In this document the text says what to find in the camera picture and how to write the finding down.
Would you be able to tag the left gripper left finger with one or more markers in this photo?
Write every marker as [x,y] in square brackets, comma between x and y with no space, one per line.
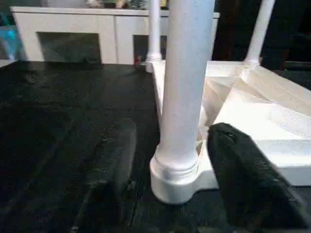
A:
[107,194]

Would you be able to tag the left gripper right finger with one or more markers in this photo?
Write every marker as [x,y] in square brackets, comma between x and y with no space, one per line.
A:
[250,182]

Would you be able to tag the white plastic table top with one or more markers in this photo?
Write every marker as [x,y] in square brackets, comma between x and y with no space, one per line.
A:
[255,109]

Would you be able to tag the white plastic table leg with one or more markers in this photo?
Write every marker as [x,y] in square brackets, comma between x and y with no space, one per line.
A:
[154,31]
[260,31]
[184,85]

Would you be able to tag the dark blue black cabinet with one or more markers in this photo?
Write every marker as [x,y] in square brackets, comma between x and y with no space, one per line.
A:
[233,29]

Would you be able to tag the white board strip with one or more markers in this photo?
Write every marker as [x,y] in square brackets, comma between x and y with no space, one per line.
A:
[3,63]

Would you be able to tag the white glass-door cabinet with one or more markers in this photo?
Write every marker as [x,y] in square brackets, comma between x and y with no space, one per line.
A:
[73,21]

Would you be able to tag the light blue bag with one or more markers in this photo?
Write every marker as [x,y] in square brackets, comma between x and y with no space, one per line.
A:
[9,36]

